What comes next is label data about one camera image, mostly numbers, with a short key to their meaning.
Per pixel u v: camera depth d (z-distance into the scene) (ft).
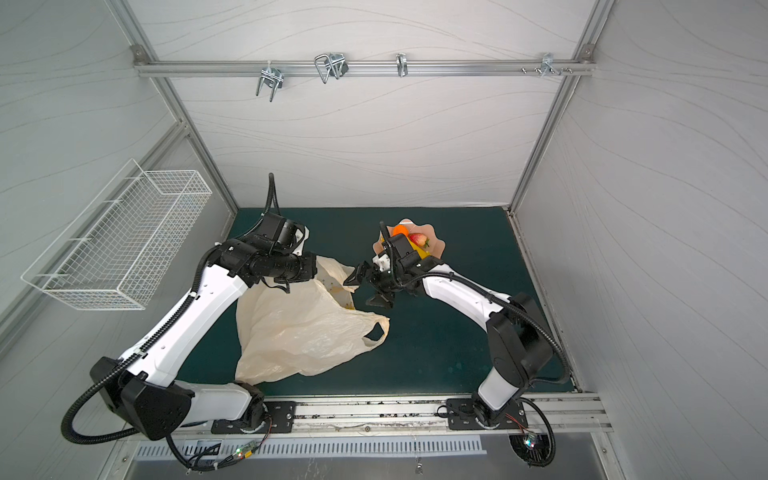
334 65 2.51
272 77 2.59
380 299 2.46
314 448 2.31
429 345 2.90
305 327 2.35
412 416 2.46
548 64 2.51
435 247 3.41
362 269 2.40
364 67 2.55
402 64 2.57
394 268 2.19
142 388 1.23
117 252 2.24
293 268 2.06
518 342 1.47
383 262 2.62
